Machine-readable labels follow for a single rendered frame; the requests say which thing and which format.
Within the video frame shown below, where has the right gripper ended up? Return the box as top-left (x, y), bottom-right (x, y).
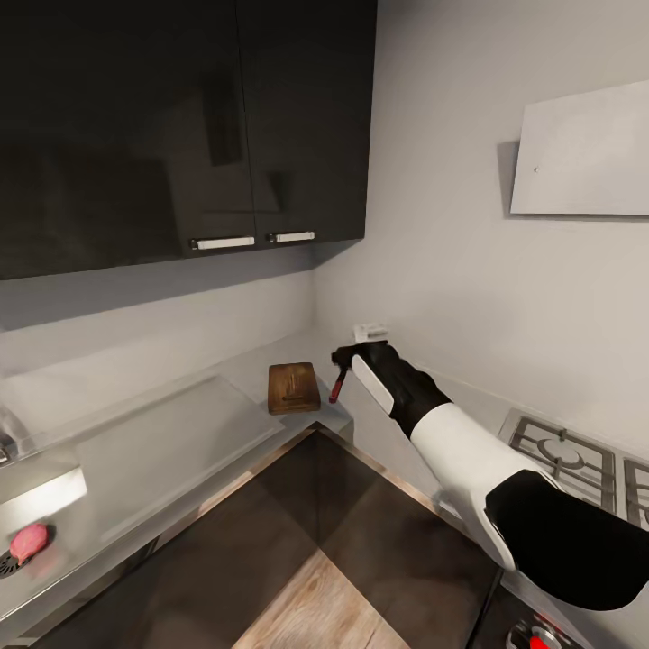
top-left (332, 342), bottom-right (362, 370)

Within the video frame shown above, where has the parer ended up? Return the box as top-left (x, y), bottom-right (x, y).
top-left (329, 370), bottom-right (345, 401)

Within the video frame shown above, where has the cutting board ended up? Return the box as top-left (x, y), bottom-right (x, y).
top-left (268, 362), bottom-right (321, 411)

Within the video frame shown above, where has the vidalia onion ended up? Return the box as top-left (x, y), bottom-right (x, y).
top-left (10, 523), bottom-right (50, 565)

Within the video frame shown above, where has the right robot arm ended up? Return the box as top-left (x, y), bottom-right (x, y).
top-left (332, 322), bottom-right (649, 649)

